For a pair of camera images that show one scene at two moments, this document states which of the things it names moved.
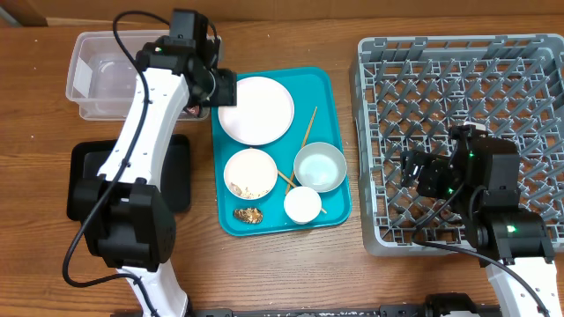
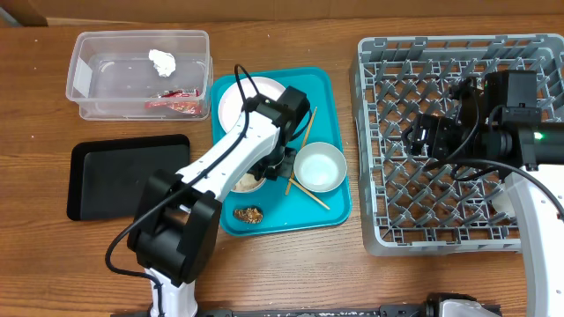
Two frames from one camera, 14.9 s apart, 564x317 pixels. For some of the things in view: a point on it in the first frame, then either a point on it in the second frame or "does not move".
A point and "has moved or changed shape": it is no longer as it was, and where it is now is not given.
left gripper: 226,92 → 285,168
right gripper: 430,165 → 438,127
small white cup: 302,205 has moved or changed shape
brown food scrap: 248,215 does not move
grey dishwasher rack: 409,91 does not move
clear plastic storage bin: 100,77 does not move
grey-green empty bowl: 320,165 does not move
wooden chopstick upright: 288,189 does not move
